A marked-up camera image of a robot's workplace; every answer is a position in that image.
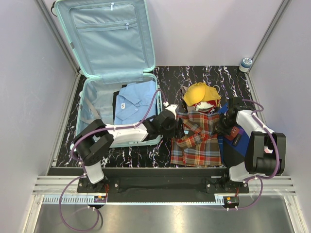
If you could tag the mint green open suitcase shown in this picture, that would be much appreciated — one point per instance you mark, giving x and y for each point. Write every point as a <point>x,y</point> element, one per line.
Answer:
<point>112,43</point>

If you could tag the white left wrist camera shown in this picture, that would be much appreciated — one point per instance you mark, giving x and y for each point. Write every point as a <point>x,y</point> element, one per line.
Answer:
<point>173,108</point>

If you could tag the brown red plaid shirt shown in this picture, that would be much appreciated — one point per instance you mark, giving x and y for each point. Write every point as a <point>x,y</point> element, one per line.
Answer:
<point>199,147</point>

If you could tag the black purple small device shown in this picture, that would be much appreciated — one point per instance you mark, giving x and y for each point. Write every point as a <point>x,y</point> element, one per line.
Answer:
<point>238,137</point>

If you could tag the light blue shirt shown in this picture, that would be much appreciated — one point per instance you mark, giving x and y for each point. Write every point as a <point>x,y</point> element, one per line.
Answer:
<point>133,102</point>

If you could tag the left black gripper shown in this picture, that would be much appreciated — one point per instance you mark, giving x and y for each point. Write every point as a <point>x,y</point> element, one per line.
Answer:
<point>180,132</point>

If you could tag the grey beige garment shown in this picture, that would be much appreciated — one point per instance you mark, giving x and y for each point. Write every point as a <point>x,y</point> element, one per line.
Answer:
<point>183,90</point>

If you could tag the blue white jar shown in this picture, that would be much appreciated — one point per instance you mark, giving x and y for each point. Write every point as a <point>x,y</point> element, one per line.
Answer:
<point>245,64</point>

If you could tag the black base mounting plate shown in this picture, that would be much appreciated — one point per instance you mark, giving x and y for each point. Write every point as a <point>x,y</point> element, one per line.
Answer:
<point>147,185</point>

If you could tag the red brown travel adapter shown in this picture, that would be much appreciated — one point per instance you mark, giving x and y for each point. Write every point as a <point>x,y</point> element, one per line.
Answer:
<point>234,132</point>

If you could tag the red lace white bra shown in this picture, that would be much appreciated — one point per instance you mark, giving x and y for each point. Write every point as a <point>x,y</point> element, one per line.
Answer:
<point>207,106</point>

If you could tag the yellow bra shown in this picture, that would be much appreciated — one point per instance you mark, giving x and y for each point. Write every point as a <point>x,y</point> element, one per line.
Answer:
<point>201,92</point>

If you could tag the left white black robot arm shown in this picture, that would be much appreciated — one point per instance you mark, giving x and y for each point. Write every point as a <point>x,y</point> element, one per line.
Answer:
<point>96,139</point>

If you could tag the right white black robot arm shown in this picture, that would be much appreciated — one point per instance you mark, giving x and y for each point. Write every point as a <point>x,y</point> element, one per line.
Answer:
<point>266,150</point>

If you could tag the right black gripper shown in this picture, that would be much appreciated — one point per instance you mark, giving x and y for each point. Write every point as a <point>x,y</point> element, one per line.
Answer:
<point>222,130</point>

